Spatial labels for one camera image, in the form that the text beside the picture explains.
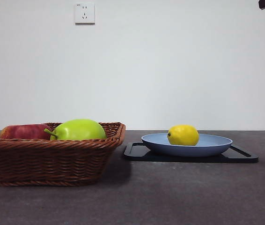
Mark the black flat tray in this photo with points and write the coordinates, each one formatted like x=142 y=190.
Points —
x=137 y=154

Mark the red apple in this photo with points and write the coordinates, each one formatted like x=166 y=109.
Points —
x=22 y=132

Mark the green pear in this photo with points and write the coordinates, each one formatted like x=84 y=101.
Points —
x=81 y=130

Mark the yellow lemon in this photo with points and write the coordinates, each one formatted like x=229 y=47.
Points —
x=184 y=135

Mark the blue round plate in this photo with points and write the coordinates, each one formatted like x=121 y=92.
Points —
x=188 y=150

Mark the white wall socket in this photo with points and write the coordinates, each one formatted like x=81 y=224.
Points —
x=84 y=13

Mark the brown wicker basket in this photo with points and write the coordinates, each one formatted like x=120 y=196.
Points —
x=53 y=161

